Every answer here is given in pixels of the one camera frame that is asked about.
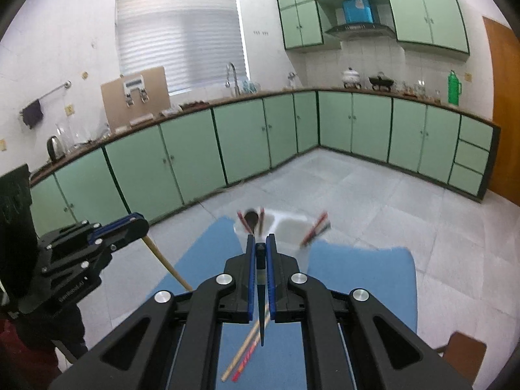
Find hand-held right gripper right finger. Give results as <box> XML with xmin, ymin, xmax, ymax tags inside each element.
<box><xmin>265</xmin><ymin>233</ymin><xmax>474</xmax><ymax>390</ymax></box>

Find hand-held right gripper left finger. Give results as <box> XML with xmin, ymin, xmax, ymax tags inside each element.
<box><xmin>48</xmin><ymin>233</ymin><xmax>257</xmax><ymax>390</ymax></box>

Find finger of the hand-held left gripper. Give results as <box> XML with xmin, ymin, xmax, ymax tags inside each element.
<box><xmin>36</xmin><ymin>212</ymin><xmax>144</xmax><ymax>253</ymax></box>
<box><xmin>91</xmin><ymin>216</ymin><xmax>150</xmax><ymax>257</ymax></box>

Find light wooden chopstick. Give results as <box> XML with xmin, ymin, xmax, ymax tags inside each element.
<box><xmin>141</xmin><ymin>235</ymin><xmax>194</xmax><ymax>292</ymax></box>

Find white two-compartment utensil holder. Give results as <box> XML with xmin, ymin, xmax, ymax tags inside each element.
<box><xmin>233</xmin><ymin>207</ymin><xmax>318</xmax><ymax>261</ymax></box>

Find black plastic spoon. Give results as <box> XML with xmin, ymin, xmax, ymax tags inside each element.
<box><xmin>243</xmin><ymin>208</ymin><xmax>261</xmax><ymax>232</ymax></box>

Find person's left forearm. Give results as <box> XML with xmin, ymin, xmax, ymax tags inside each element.
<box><xmin>0</xmin><ymin>319</ymin><xmax>61</xmax><ymax>390</ymax></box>

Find steel electric kettle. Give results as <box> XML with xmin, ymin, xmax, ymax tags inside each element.
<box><xmin>46</xmin><ymin>135</ymin><xmax>66</xmax><ymax>162</ymax></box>

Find blue felt mat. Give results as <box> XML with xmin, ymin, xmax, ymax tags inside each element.
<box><xmin>146</xmin><ymin>216</ymin><xmax>418</xmax><ymax>390</ymax></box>

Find clear glass pitcher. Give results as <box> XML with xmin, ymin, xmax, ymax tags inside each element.
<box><xmin>55</xmin><ymin>122</ymin><xmax>76</xmax><ymax>149</ymax></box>

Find dark hanging towel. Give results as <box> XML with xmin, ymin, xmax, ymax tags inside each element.
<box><xmin>21</xmin><ymin>99</ymin><xmax>45</xmax><ymax>127</ymax></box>

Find white clamp device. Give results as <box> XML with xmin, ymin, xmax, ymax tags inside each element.
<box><xmin>123</xmin><ymin>76</ymin><xmax>148</xmax><ymax>107</ymax></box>

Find green base cabinets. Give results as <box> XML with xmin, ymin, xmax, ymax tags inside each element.
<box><xmin>30</xmin><ymin>89</ymin><xmax>501</xmax><ymax>236</ymax></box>

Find chrome kitchen faucet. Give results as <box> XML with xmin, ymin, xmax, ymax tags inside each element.
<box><xmin>225</xmin><ymin>62</ymin><xmax>240</xmax><ymax>98</ymax></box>

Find white window blind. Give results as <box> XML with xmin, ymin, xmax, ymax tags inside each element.
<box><xmin>115</xmin><ymin>0</ymin><xmax>249</xmax><ymax>95</ymax></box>

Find brown wooden chair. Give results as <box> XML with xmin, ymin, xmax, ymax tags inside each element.
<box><xmin>436</xmin><ymin>331</ymin><xmax>487</xmax><ymax>384</ymax></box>

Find black wok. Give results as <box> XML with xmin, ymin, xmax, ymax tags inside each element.
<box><xmin>368</xmin><ymin>72</ymin><xmax>394</xmax><ymax>91</ymax></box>

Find green thermos flask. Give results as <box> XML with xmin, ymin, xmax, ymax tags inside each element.
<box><xmin>448</xmin><ymin>70</ymin><xmax>463</xmax><ymax>107</ymax></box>

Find black range hood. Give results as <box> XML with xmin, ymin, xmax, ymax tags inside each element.
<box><xmin>324</xmin><ymin>23</ymin><xmax>396</xmax><ymax>41</ymax></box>

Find blue hood chimney cover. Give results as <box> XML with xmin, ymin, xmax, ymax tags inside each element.
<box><xmin>342</xmin><ymin>0</ymin><xmax>375</xmax><ymax>24</ymax></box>

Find brown wooden door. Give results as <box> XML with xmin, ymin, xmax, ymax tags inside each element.
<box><xmin>482</xmin><ymin>15</ymin><xmax>520</xmax><ymax>208</ymax></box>

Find chrome towel rail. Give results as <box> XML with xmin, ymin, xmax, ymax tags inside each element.
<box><xmin>18</xmin><ymin>82</ymin><xmax>73</xmax><ymax>118</ymax></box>

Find cardboard board with white bracket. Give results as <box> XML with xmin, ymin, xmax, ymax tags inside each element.
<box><xmin>101</xmin><ymin>66</ymin><xmax>171</xmax><ymax>131</ymax></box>

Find green wall cabinets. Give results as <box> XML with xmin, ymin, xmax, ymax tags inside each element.
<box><xmin>275</xmin><ymin>0</ymin><xmax>471</xmax><ymax>58</ymax></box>

